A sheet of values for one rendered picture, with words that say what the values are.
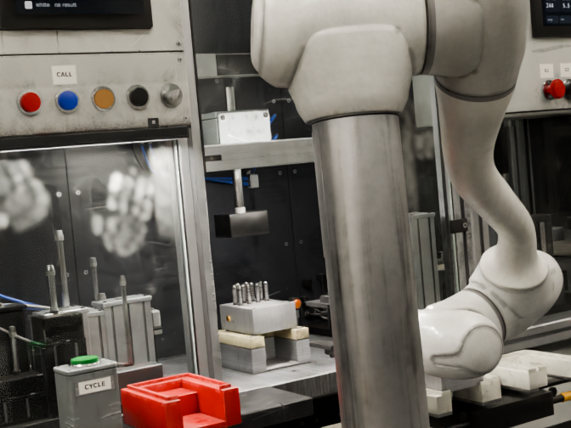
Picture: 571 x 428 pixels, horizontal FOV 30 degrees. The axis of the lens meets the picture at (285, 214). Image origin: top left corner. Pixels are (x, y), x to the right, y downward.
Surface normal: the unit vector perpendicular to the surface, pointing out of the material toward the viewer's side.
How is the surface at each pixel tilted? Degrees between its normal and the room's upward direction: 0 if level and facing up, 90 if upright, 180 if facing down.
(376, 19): 95
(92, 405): 90
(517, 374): 90
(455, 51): 132
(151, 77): 90
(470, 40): 123
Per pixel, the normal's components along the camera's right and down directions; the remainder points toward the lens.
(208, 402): -0.84, 0.11
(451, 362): -0.61, 0.44
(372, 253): -0.01, -0.04
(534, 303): 0.62, 0.39
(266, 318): 0.54, 0.00
